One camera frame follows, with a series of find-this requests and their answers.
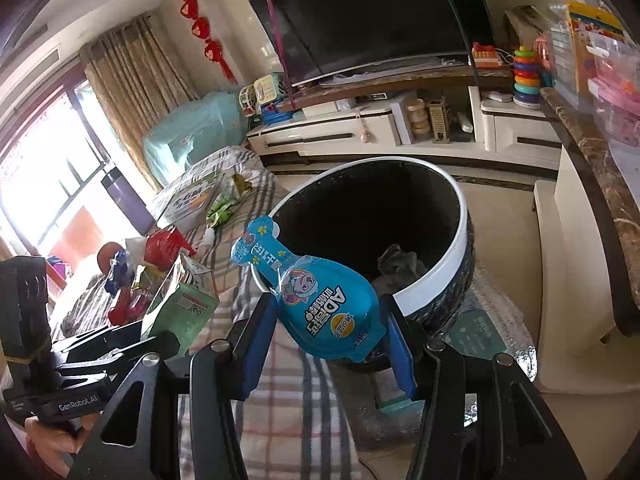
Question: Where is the person's left hand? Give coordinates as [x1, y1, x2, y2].
[25, 413, 100, 478]

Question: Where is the red heart hanging decoration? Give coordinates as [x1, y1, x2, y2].
[179, 0, 238, 84]

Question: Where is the pink plastic storage box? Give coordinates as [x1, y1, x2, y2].
[587, 32, 639, 151]

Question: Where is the teal covered furniture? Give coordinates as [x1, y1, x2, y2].
[143, 91, 248, 188]

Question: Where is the black flat television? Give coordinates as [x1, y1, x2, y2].
[250, 0, 495, 86]

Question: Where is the red tube snack package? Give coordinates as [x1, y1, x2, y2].
[107, 287, 153, 326]

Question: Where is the toy telephone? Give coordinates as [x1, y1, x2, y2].
[253, 73, 286, 106]

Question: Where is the purple thermos bottle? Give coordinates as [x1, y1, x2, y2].
[101, 167, 155, 235]

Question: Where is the blue AD drink pouch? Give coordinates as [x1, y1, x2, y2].
[231, 217, 386, 363]

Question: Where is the white tv cabinet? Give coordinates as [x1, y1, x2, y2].
[247, 87, 562, 170]

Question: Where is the black white trash bin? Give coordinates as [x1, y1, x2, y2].
[267, 155, 476, 366]

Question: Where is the white tissue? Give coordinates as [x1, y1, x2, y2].
[125, 236, 146, 266]

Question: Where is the marble counter shelf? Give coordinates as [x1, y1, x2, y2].
[542, 88, 639, 337]

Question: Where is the rainbow stacking ring toy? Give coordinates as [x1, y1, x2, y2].
[512, 46, 542, 110]

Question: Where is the red snack bag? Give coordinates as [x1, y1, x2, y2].
[143, 226, 196, 272]

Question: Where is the brown round fruit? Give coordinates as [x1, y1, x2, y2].
[96, 242, 124, 275]

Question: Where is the beige curtain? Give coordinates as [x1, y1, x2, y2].
[79, 13, 200, 191]

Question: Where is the green snack pouch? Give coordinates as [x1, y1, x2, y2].
[206, 172, 253, 228]

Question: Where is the red toy phone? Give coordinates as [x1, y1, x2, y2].
[471, 42, 503, 70]

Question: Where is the blue plastic wrapper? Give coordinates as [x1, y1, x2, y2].
[105, 249, 134, 297]

